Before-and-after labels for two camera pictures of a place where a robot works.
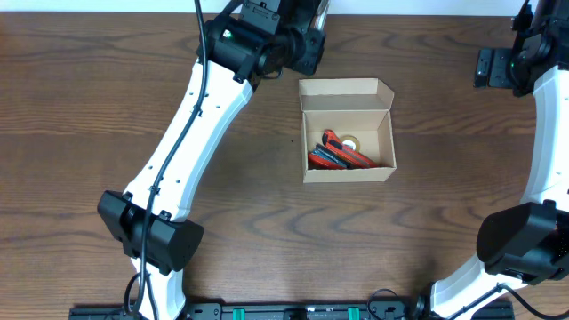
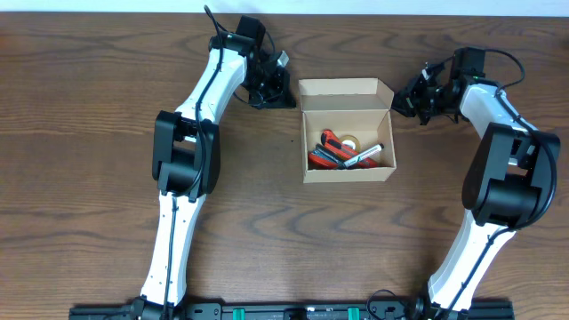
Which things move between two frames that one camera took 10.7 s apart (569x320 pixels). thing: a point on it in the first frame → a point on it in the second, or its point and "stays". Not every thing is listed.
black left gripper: x=312 y=55 → x=279 y=99
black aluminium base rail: x=292 y=311 stays
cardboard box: x=359 y=108 stays
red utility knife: x=324 y=158 stays
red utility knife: x=355 y=158 stays
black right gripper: x=498 y=75 → x=400 y=101
